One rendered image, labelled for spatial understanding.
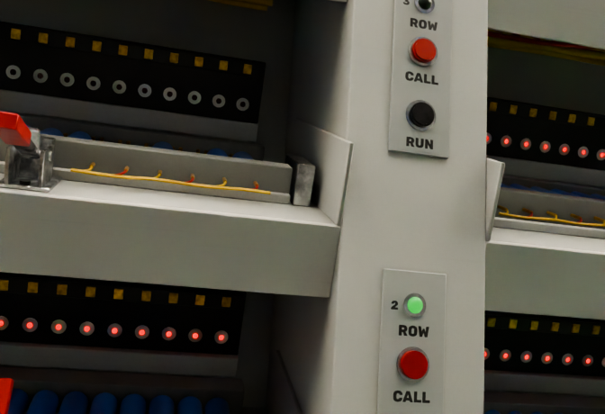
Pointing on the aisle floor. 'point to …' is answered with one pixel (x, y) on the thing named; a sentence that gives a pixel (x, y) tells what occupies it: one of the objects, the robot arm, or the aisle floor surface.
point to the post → (389, 192)
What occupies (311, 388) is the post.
